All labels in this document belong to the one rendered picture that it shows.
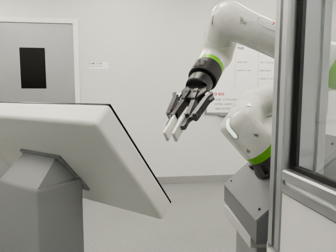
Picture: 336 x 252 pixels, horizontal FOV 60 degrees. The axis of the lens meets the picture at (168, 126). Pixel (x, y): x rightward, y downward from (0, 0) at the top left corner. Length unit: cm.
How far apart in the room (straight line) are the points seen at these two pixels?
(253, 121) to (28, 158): 70
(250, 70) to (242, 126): 321
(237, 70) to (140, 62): 132
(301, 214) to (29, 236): 53
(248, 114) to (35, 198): 70
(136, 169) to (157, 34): 348
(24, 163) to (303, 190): 59
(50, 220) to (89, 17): 352
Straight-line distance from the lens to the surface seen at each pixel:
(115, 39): 397
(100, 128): 49
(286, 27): 52
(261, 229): 98
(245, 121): 101
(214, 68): 89
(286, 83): 51
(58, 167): 70
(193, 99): 82
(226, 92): 408
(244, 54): 419
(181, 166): 407
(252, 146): 104
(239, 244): 127
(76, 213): 74
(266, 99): 113
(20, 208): 72
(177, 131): 75
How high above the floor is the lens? 121
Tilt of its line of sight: 6 degrees down
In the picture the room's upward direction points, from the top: straight up
